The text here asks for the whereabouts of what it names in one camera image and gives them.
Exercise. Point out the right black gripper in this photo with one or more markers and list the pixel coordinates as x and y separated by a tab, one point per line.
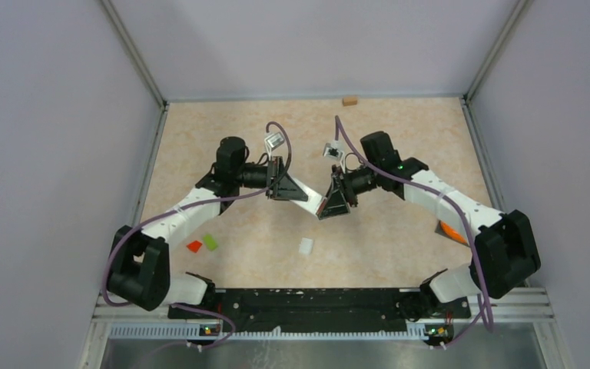
339	196

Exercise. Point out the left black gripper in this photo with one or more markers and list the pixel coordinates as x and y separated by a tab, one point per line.
282	187

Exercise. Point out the white remote control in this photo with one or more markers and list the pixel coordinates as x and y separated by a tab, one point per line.
314	199

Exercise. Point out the white battery cover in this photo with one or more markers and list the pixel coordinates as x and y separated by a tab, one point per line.
306	246

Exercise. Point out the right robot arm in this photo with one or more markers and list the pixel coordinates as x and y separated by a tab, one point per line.
504	251

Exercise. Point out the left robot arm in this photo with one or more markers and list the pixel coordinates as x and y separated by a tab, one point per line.
139	266

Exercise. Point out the green block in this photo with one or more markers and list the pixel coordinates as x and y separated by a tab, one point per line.
210	242

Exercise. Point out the brown wooden block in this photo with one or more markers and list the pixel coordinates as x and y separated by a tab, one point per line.
349	101

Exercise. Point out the red block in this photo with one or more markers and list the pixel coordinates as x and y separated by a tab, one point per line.
194	246

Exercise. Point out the orange tape roll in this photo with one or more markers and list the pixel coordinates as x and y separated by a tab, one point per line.
450	233

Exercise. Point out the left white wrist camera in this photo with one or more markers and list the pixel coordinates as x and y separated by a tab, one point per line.
272	141

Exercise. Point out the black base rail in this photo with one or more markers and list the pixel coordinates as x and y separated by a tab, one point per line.
325	310

